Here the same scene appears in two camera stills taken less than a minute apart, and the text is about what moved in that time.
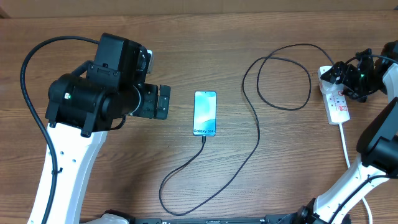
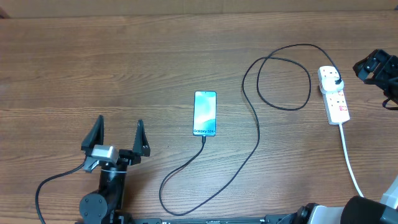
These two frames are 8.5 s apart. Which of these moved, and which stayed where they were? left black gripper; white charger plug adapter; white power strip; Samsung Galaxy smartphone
Moved: left black gripper
Stayed: white power strip; Samsung Galaxy smartphone; white charger plug adapter
